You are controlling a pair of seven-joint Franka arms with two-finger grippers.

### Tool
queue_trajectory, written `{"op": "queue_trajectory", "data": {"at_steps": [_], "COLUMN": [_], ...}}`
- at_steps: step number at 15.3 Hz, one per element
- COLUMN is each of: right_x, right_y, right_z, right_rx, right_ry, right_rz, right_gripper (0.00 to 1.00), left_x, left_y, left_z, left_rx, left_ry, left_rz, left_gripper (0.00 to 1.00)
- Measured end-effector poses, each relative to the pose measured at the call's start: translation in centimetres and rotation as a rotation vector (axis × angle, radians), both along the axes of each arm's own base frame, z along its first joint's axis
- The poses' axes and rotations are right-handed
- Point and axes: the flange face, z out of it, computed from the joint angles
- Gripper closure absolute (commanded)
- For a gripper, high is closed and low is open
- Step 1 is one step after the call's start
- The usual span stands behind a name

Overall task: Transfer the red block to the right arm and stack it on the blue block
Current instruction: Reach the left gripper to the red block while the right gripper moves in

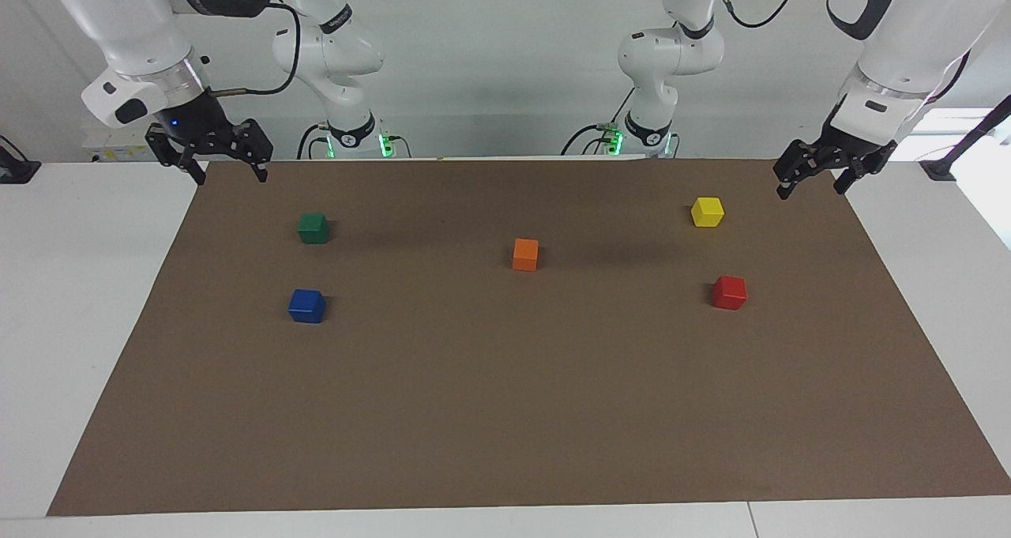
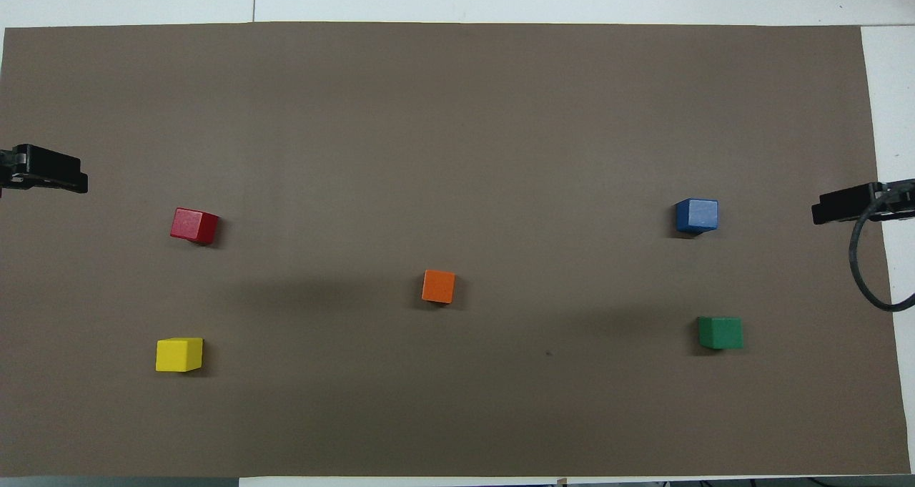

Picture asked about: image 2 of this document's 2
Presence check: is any yellow wooden block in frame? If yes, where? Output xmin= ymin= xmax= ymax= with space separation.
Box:
xmin=155 ymin=338 xmax=204 ymax=373

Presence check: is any brown table mat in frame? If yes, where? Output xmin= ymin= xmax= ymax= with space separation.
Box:
xmin=0 ymin=22 xmax=912 ymax=479

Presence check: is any green wooden block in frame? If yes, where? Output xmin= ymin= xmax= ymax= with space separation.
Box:
xmin=697 ymin=316 xmax=744 ymax=350

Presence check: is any orange wooden block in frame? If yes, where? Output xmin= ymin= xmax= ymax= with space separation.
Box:
xmin=421 ymin=270 xmax=456 ymax=305

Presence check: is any red wooden block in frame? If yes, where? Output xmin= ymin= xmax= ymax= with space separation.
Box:
xmin=170 ymin=207 xmax=219 ymax=245

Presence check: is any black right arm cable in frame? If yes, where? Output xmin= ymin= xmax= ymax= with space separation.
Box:
xmin=849 ymin=185 xmax=915 ymax=313

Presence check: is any blue wooden block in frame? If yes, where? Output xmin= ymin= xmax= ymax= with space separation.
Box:
xmin=676 ymin=198 xmax=719 ymax=233

